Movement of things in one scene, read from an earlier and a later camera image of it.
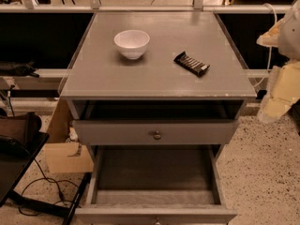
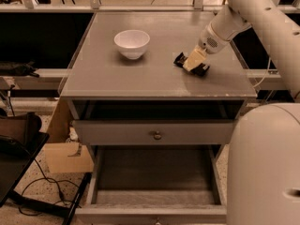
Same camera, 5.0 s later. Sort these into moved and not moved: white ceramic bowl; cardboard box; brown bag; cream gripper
Moved: cream gripper
Not moved: brown bag; white ceramic bowl; cardboard box
